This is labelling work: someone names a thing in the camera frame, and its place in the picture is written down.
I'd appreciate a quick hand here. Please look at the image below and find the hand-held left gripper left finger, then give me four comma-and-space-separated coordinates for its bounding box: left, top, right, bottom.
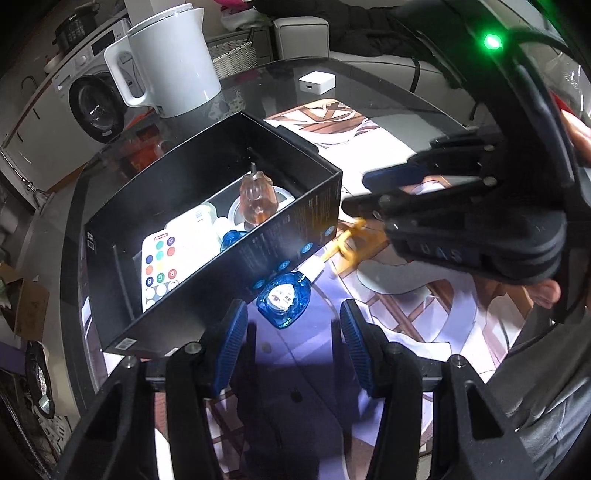
51, 299, 257, 480

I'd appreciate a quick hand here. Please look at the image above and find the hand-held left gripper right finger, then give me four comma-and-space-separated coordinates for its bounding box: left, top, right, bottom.
332, 299, 541, 480

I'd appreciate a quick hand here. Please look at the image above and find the round silver hub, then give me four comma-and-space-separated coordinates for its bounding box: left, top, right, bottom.
228, 185, 296, 232

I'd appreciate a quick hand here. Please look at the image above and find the yellow plastic object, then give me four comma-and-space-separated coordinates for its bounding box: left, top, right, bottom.
325, 217, 370, 273

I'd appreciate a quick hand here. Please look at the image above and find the blue plastic item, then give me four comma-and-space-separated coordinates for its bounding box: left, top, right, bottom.
219, 228, 250, 252

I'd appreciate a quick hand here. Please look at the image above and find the printed desk mat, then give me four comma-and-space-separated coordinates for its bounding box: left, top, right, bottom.
203, 99, 550, 480

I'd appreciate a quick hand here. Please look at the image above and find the white washing machine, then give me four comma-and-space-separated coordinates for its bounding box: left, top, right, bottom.
51, 18, 134, 144

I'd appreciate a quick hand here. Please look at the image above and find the small white adapter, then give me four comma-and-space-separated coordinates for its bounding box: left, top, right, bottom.
298, 71, 337, 97

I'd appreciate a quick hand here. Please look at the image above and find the person's right hand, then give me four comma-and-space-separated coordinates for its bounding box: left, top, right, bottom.
526, 110, 591, 309

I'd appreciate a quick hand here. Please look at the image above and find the blue bottle white cap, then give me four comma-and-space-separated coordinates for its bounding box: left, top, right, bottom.
256, 258, 326, 329

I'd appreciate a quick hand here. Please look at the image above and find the white electric kettle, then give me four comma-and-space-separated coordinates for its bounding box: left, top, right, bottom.
104, 2, 222, 118

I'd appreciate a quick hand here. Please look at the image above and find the white sofa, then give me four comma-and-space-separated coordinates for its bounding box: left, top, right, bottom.
272, 16, 462, 88

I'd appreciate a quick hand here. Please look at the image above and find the white remote control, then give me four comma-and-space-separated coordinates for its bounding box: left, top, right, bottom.
141, 231, 222, 315

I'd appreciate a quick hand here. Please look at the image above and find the wicker basket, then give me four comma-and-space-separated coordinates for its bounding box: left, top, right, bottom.
205, 28, 259, 79

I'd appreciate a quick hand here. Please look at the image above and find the black jacket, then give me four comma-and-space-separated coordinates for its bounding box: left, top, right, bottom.
332, 7, 462, 61

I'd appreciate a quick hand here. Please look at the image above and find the brown cardboard box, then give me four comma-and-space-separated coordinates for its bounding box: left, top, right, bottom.
0, 263, 51, 340

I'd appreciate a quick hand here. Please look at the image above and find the amber perfume bottle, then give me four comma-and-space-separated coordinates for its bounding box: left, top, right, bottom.
239, 161, 278, 227

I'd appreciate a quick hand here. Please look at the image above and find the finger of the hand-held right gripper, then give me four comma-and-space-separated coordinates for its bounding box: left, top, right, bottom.
361, 128, 504, 191
341, 185, 497, 232

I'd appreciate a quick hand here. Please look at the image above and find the pale green plastic case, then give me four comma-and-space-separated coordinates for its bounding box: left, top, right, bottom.
164, 202, 222, 243

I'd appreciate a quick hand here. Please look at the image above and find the person's grey trouser leg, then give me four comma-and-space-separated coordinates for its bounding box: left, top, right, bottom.
485, 295, 591, 480

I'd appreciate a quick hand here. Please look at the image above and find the black cardboard box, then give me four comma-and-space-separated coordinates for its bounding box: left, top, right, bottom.
84, 112, 343, 358

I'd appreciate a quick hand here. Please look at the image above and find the white cabinet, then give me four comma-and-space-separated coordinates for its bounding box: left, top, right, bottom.
0, 60, 88, 195

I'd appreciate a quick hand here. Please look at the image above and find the dark round object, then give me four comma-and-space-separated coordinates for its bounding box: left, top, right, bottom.
25, 342, 56, 418

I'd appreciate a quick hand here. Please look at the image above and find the pink cloth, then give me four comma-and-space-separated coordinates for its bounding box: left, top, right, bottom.
217, 0, 259, 14

